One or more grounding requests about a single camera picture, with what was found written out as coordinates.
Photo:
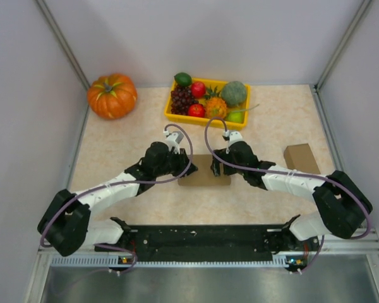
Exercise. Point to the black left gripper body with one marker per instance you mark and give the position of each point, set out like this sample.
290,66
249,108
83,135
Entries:
177,165

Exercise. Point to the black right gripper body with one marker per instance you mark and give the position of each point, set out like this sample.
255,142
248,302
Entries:
227,158

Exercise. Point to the brown cardboard box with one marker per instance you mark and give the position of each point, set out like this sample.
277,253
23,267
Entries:
301,158

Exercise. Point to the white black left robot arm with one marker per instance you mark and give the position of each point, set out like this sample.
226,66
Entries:
68,224

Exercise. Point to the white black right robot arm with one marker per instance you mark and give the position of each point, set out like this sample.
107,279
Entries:
341,206

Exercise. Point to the light green apple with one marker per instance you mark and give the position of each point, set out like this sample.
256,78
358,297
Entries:
237,116

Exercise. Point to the orange horned melon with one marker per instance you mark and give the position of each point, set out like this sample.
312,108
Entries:
215,106

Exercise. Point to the red apple front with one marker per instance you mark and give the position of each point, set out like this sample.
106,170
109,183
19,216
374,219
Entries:
196,110

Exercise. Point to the red apple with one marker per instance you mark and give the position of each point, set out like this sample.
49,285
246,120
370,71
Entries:
196,110
198,89

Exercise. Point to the green netted melon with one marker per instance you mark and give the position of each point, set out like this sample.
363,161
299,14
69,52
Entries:
234,93

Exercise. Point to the purple grape bunch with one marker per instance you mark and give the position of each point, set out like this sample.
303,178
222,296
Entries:
181,100

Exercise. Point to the red apple rear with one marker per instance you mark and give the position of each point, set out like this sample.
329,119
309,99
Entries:
198,89

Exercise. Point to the dark green lime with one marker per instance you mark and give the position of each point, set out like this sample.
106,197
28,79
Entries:
183,79

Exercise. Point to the orange pumpkin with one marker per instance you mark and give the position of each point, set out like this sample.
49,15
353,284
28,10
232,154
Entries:
112,97

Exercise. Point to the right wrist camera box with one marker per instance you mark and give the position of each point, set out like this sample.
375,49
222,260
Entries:
232,137

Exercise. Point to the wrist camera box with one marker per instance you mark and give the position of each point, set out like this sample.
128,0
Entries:
232,137
172,140

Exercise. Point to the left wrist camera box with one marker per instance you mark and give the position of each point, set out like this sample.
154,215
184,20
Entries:
172,140

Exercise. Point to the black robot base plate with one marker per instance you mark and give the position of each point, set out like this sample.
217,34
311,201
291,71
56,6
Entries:
212,242

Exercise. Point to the white slotted cable duct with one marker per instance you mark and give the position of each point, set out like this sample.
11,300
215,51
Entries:
117,261

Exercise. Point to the aluminium frame post left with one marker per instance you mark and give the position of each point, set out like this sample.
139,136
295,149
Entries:
61,40

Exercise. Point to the aluminium frame post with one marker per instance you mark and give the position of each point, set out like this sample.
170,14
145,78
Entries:
61,40
344,42

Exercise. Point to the aluminium frame post right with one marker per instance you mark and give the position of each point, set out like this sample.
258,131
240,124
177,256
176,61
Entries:
344,42

